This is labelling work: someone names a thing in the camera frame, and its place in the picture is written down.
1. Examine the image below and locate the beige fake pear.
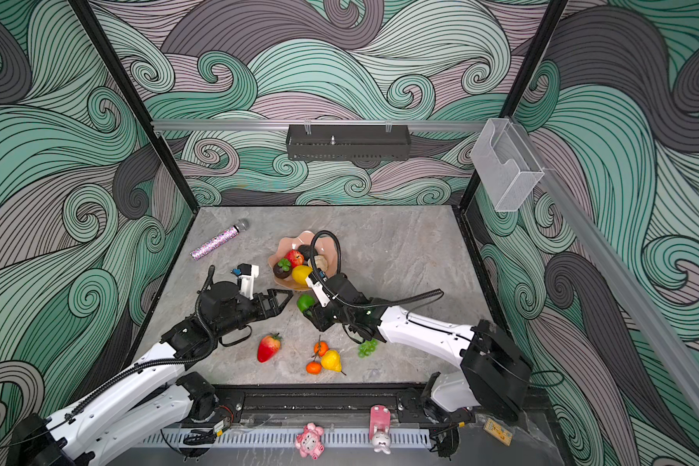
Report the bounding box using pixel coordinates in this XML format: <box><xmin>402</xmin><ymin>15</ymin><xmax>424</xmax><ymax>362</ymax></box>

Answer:
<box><xmin>314</xmin><ymin>254</ymin><xmax>328</xmax><ymax>273</ymax></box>

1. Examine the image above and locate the black corner frame post left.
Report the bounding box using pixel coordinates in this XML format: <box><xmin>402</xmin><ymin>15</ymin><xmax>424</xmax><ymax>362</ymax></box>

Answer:
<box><xmin>68</xmin><ymin>0</ymin><xmax>200</xmax><ymax>215</ymax></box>

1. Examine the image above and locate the red fake apple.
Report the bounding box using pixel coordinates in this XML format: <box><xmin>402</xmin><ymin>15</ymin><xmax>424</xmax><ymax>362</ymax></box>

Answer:
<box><xmin>285</xmin><ymin>250</ymin><xmax>305</xmax><ymax>268</ymax></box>

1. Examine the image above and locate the green fake grape bunch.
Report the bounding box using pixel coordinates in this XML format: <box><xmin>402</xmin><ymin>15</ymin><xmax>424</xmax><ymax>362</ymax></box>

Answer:
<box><xmin>357</xmin><ymin>340</ymin><xmax>379</xmax><ymax>358</ymax></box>

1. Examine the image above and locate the black corner frame post right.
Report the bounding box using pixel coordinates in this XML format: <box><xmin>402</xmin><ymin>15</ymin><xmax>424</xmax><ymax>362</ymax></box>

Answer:
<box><xmin>459</xmin><ymin>1</ymin><xmax>568</xmax><ymax>213</ymax></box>

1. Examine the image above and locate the pink and white bunny toy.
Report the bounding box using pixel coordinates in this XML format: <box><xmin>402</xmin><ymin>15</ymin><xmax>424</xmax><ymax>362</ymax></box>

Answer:
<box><xmin>369</xmin><ymin>405</ymin><xmax>391</xmax><ymax>456</ymax></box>

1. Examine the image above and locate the grey aluminium rail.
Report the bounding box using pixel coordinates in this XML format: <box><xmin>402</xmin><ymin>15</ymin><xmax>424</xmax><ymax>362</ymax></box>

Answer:
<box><xmin>151</xmin><ymin>118</ymin><xmax>485</xmax><ymax>133</ymax></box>
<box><xmin>515</xmin><ymin>118</ymin><xmax>699</xmax><ymax>450</ymax></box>

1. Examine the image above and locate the grey aluminium rail right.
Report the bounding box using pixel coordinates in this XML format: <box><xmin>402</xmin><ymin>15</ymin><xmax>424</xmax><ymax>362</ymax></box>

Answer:
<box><xmin>515</xmin><ymin>118</ymin><xmax>699</xmax><ymax>450</ymax></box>

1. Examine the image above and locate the red fake strawberry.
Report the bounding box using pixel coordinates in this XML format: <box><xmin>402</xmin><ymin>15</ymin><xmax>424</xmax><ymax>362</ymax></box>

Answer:
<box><xmin>257</xmin><ymin>333</ymin><xmax>282</xmax><ymax>363</ymax></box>

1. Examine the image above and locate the orange fake tangerine upper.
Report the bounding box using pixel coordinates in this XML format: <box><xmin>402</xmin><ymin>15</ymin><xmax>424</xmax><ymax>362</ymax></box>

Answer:
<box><xmin>314</xmin><ymin>338</ymin><xmax>329</xmax><ymax>357</ymax></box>

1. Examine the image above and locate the orange fake tangerine lower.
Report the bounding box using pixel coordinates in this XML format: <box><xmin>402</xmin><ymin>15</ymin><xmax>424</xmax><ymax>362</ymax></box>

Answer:
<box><xmin>306</xmin><ymin>361</ymin><xmax>322</xmax><ymax>375</ymax></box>

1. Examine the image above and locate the yellow fake pear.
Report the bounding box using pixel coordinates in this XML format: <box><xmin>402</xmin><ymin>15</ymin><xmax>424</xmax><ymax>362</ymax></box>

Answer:
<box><xmin>320</xmin><ymin>349</ymin><xmax>344</xmax><ymax>374</ymax></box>

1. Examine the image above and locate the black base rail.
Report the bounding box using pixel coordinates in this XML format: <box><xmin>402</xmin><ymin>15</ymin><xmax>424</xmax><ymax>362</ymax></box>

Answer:
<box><xmin>209</xmin><ymin>383</ymin><xmax>549</xmax><ymax>429</ymax></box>

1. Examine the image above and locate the black corner frame post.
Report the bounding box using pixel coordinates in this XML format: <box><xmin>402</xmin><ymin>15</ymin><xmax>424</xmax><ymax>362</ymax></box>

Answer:
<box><xmin>68</xmin><ymin>0</ymin><xmax>200</xmax><ymax>215</ymax></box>
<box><xmin>459</xmin><ymin>1</ymin><xmax>568</xmax><ymax>213</ymax></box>

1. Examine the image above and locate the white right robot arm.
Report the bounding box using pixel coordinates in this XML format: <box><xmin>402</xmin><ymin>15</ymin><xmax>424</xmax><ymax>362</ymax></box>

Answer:
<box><xmin>303</xmin><ymin>272</ymin><xmax>532</xmax><ymax>421</ymax></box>

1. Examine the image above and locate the dark brown fake fig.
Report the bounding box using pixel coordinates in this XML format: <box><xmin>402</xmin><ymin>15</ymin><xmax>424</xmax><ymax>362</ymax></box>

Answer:
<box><xmin>273</xmin><ymin>258</ymin><xmax>292</xmax><ymax>280</ymax></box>

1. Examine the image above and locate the pink toy figure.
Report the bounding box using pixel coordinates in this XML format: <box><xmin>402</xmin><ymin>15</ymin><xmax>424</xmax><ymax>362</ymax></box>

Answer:
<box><xmin>294</xmin><ymin>423</ymin><xmax>325</xmax><ymax>460</ymax></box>

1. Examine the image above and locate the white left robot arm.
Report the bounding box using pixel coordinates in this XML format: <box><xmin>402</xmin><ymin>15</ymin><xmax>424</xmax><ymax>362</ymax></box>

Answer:
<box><xmin>6</xmin><ymin>264</ymin><xmax>292</xmax><ymax>465</ymax></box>

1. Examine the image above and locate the dark fake avocado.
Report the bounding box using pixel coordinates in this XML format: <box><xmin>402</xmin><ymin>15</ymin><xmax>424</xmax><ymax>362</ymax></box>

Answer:
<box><xmin>297</xmin><ymin>244</ymin><xmax>318</xmax><ymax>262</ymax></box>

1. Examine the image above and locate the black perforated wall tray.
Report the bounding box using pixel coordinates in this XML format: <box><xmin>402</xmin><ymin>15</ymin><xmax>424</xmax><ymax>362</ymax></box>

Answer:
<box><xmin>285</xmin><ymin>124</ymin><xmax>412</xmax><ymax>162</ymax></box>

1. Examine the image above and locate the yellow fake lemon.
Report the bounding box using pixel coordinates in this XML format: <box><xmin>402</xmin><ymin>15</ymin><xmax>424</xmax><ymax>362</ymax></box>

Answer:
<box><xmin>291</xmin><ymin>265</ymin><xmax>313</xmax><ymax>287</ymax></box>

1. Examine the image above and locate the clear plastic wall box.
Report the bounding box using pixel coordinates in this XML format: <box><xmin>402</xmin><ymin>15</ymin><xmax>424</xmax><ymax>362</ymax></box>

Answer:
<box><xmin>470</xmin><ymin>118</ymin><xmax>544</xmax><ymax>213</ymax></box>

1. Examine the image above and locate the orange fake tangerine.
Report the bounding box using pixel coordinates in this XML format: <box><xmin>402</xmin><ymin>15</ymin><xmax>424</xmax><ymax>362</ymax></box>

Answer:
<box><xmin>314</xmin><ymin>338</ymin><xmax>329</xmax><ymax>357</ymax></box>
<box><xmin>306</xmin><ymin>361</ymin><xmax>322</xmax><ymax>375</ymax></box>

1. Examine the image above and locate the green fake lime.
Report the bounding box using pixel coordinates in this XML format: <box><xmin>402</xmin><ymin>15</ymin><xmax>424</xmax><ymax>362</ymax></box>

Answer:
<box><xmin>296</xmin><ymin>294</ymin><xmax>316</xmax><ymax>313</ymax></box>

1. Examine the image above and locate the pink glitter microphone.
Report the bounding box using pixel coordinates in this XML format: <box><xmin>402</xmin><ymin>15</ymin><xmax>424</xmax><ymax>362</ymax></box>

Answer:
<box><xmin>190</xmin><ymin>219</ymin><xmax>250</xmax><ymax>260</ymax></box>

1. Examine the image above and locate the grey aluminium rail back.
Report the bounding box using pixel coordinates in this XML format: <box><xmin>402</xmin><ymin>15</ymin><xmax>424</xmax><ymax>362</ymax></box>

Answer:
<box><xmin>151</xmin><ymin>118</ymin><xmax>485</xmax><ymax>133</ymax></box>

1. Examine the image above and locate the pink scalloped fruit bowl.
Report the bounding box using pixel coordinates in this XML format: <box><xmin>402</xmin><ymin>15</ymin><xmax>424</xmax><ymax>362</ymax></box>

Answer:
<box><xmin>268</xmin><ymin>230</ymin><xmax>339</xmax><ymax>291</ymax></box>

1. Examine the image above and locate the yellow label tag right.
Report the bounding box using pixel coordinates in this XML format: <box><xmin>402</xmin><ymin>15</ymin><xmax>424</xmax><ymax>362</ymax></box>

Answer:
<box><xmin>483</xmin><ymin>417</ymin><xmax>514</xmax><ymax>447</ymax></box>

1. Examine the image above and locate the white slotted cable duct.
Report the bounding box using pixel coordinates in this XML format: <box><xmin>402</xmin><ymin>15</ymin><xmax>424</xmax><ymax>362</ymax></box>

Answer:
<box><xmin>139</xmin><ymin>428</ymin><xmax>432</xmax><ymax>450</ymax></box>

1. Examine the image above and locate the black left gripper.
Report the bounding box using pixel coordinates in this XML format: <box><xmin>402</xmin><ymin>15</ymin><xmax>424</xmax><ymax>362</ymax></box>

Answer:
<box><xmin>216</xmin><ymin>288</ymin><xmax>293</xmax><ymax>340</ymax></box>

